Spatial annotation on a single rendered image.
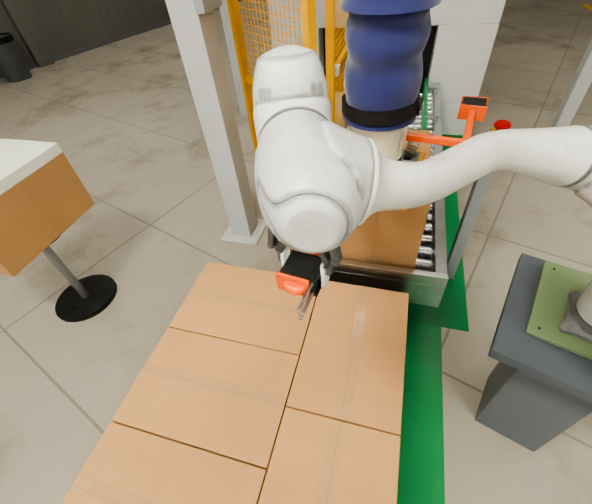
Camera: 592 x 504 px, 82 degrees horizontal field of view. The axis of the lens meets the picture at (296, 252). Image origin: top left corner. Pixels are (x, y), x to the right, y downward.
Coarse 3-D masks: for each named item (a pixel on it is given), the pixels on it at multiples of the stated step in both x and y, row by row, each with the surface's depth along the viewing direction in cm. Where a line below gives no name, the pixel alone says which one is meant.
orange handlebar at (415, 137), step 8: (472, 112) 114; (472, 120) 110; (472, 128) 107; (408, 136) 107; (416, 136) 106; (424, 136) 105; (432, 136) 105; (440, 136) 104; (464, 136) 103; (440, 144) 105; (448, 144) 104; (456, 144) 103; (288, 288) 68; (296, 288) 68; (304, 288) 68
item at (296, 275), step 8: (296, 256) 72; (304, 256) 72; (312, 256) 71; (288, 264) 70; (296, 264) 70; (304, 264) 70; (312, 264) 70; (280, 272) 69; (288, 272) 69; (296, 272) 69; (304, 272) 68; (312, 272) 68; (280, 280) 70; (288, 280) 69; (296, 280) 67; (304, 280) 67; (280, 288) 72
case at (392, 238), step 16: (416, 208) 134; (368, 224) 146; (384, 224) 144; (400, 224) 142; (416, 224) 139; (352, 240) 155; (368, 240) 153; (384, 240) 150; (400, 240) 148; (416, 240) 145; (352, 256) 162; (368, 256) 160; (384, 256) 157; (400, 256) 154; (416, 256) 152
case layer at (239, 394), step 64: (192, 320) 150; (256, 320) 147; (320, 320) 144; (384, 320) 142; (192, 384) 129; (256, 384) 127; (320, 384) 125; (384, 384) 123; (128, 448) 115; (192, 448) 113; (256, 448) 112; (320, 448) 110; (384, 448) 109
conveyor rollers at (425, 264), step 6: (420, 114) 277; (420, 120) 265; (408, 126) 261; (414, 126) 260; (420, 126) 258; (426, 228) 180; (426, 240) 174; (420, 246) 169; (420, 252) 168; (426, 252) 168; (420, 264) 162; (426, 264) 162; (432, 264) 163
